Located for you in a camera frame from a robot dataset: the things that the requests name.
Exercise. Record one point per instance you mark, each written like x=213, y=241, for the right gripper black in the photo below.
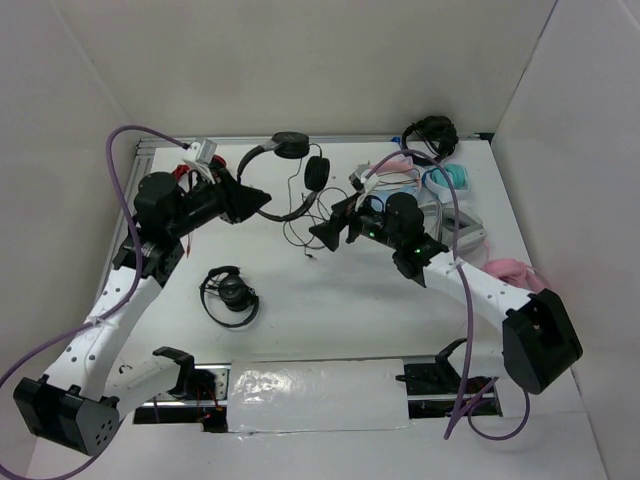
x=344, y=214

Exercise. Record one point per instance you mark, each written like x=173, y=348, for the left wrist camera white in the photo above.
x=201, y=150

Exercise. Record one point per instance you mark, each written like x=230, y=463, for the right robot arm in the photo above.
x=539, y=342

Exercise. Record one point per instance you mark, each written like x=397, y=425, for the black headphones at back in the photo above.
x=437, y=132

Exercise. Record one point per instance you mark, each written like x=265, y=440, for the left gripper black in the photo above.
x=237, y=202

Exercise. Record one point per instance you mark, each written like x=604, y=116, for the small black folded headphones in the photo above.
x=226, y=283

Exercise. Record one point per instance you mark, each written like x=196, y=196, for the pink blue cat-ear headphones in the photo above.
x=397, y=175

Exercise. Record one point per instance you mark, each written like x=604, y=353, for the black wired headphones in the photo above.
x=305, y=186

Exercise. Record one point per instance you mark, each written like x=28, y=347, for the grey white headphones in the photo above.
x=439, y=223

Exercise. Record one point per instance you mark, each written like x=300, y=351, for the red black headphones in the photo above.
x=202, y=169

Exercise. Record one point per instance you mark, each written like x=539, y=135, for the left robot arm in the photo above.
x=78, y=402

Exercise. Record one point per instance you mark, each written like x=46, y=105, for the teal white headphones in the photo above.
x=448, y=181

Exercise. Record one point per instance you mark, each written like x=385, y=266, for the glossy white tape sheet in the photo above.
x=316, y=396

